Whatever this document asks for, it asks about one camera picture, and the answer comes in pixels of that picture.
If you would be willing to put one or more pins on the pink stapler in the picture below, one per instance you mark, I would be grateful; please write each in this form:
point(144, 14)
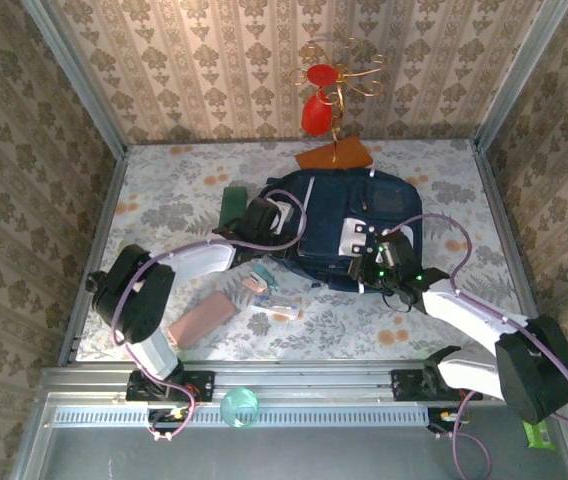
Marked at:
point(253, 284)

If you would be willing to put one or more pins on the dark green pencil case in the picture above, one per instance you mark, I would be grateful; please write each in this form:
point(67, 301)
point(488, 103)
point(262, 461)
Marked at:
point(233, 205)

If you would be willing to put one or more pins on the navy blue backpack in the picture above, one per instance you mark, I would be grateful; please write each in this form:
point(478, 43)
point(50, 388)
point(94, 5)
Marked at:
point(334, 220)

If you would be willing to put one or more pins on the clear pen pack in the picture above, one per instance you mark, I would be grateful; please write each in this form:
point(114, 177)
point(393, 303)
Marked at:
point(276, 307)

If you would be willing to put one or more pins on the pink pencil case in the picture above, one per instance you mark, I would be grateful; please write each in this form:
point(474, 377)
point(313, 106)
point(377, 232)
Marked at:
point(204, 320)

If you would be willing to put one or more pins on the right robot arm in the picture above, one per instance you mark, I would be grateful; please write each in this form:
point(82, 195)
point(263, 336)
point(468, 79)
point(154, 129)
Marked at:
point(464, 310)

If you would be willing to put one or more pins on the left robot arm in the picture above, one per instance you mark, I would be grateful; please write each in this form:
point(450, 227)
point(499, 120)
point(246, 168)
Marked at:
point(134, 295)

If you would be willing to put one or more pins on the red and gold ornament stand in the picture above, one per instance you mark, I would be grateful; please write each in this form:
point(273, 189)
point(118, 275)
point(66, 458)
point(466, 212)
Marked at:
point(336, 156)

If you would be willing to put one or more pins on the red bell ornament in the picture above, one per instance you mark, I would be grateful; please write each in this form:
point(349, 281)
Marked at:
point(316, 117)

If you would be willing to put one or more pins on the teal translucent tape roll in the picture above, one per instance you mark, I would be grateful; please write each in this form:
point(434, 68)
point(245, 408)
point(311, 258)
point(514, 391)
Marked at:
point(239, 407)

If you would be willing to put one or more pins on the red round ornament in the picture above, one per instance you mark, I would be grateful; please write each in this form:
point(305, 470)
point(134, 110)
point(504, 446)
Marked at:
point(322, 74)

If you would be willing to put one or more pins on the black lidded small jar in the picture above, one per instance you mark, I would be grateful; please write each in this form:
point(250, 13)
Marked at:
point(93, 282)

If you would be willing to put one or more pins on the green packet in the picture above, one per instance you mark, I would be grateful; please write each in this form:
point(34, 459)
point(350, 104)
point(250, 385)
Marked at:
point(539, 437)

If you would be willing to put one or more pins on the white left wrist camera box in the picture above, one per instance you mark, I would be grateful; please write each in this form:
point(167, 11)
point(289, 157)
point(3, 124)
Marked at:
point(284, 215)

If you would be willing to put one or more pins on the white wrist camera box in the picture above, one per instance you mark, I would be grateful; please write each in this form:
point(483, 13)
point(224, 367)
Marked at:
point(390, 252)
point(284, 215)

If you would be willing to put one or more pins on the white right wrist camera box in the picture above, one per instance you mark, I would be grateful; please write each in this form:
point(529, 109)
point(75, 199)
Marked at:
point(390, 252)

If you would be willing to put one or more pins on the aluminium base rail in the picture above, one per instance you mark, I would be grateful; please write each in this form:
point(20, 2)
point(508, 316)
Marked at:
point(304, 380)

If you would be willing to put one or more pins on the aluminium frame post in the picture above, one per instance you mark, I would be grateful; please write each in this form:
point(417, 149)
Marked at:
point(519, 75)
point(79, 80)

